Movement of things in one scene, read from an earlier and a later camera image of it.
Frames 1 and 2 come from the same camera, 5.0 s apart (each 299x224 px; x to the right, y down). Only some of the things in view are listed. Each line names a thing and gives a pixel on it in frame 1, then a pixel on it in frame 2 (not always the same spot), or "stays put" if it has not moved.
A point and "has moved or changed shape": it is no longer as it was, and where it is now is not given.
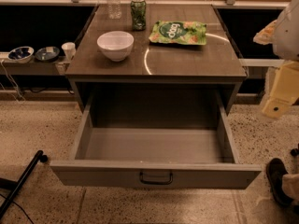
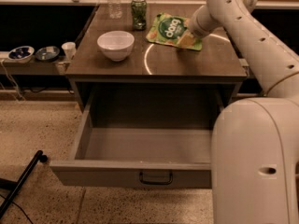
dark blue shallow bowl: (48, 53) stays put
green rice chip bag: (178, 32) has moved or changed shape
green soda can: (138, 12) stays put
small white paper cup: (69, 49) stays put
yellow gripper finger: (265, 36) to (186, 39)
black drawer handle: (156, 182) stays put
